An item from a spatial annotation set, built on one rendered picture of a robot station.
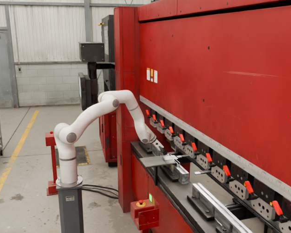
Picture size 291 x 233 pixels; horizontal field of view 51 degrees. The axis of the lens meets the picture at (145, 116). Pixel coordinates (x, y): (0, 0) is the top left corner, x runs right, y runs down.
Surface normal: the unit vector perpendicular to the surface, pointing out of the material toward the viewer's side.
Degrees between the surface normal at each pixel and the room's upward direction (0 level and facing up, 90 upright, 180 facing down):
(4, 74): 90
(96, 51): 90
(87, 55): 90
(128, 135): 90
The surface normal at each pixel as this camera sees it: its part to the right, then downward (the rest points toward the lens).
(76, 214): 0.22, 0.25
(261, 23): -0.95, 0.08
